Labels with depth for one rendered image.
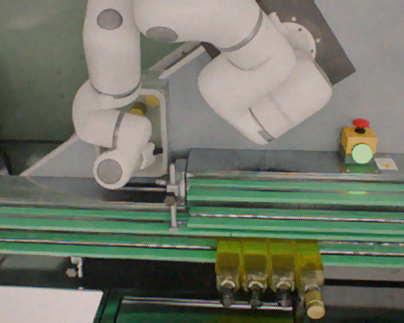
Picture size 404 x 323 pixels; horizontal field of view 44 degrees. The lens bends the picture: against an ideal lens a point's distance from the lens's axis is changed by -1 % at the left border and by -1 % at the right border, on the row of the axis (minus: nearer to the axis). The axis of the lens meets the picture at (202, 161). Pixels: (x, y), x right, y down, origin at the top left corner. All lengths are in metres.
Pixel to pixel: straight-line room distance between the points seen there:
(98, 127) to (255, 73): 0.34
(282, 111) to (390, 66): 0.47
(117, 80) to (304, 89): 0.30
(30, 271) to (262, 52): 0.94
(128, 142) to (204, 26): 0.36
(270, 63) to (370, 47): 0.51
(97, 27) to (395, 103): 0.78
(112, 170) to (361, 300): 0.71
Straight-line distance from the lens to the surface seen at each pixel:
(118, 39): 0.74
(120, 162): 0.97
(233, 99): 0.78
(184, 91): 1.24
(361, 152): 1.21
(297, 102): 0.84
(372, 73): 1.25
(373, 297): 1.35
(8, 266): 1.48
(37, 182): 1.39
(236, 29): 0.70
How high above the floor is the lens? 1.91
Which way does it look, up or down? 63 degrees down
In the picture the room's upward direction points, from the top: 171 degrees counter-clockwise
